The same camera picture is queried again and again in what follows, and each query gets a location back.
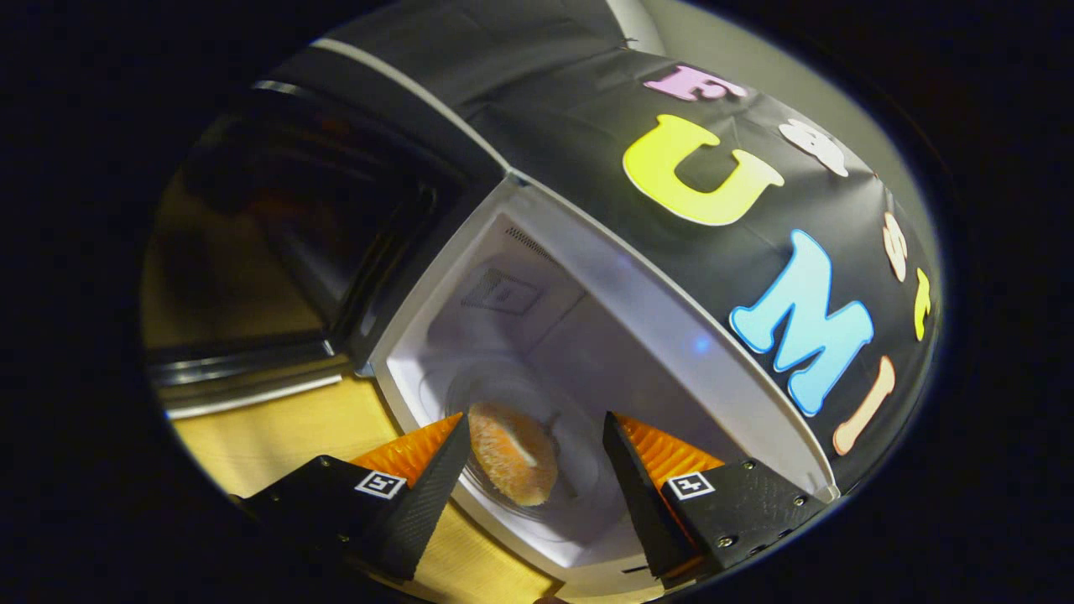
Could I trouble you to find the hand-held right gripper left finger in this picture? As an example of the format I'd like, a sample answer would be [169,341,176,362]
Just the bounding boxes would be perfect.
[239,411,472,584]

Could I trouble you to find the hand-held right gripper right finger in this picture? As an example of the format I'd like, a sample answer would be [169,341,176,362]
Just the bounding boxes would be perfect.
[602,411,827,590]

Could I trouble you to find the white microwave oven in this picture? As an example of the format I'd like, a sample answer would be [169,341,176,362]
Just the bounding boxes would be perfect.
[144,80,840,603]

